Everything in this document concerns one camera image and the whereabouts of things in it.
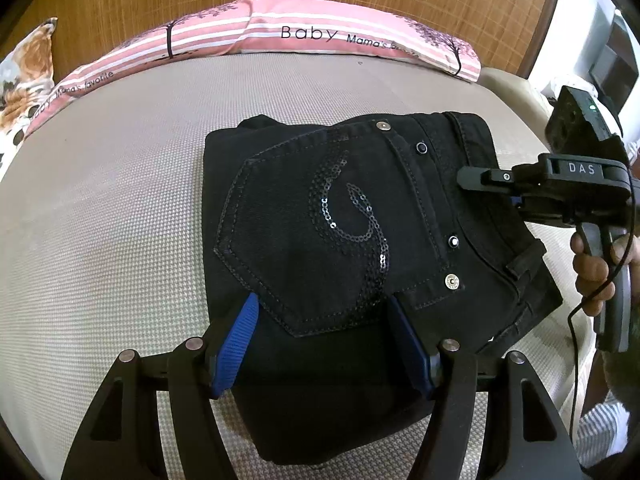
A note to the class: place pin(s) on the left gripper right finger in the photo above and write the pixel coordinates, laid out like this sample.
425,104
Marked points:
524,436

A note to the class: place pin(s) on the white floral pillow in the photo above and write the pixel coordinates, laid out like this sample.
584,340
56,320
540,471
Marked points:
26,81

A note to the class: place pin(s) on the black denim pants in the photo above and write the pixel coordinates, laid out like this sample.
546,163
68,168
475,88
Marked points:
343,249

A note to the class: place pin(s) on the striped sleeve right forearm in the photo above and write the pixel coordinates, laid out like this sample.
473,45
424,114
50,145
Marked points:
602,432

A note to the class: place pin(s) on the person's right hand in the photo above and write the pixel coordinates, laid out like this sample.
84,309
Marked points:
592,272

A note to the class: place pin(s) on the pink striped long pillow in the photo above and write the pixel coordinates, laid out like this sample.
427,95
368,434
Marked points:
264,26

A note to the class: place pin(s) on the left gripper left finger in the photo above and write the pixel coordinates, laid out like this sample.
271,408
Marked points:
148,406

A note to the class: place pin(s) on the beige woven bed mat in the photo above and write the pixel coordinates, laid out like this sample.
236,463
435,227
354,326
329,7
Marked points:
101,213

